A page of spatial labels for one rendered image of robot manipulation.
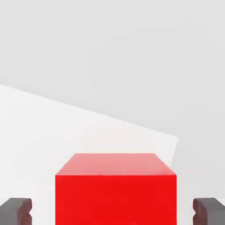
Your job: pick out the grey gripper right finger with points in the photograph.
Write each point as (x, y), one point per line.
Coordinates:
(211, 212)

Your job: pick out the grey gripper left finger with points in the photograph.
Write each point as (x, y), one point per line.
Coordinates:
(14, 212)

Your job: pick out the small red cube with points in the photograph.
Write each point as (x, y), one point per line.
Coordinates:
(115, 196)

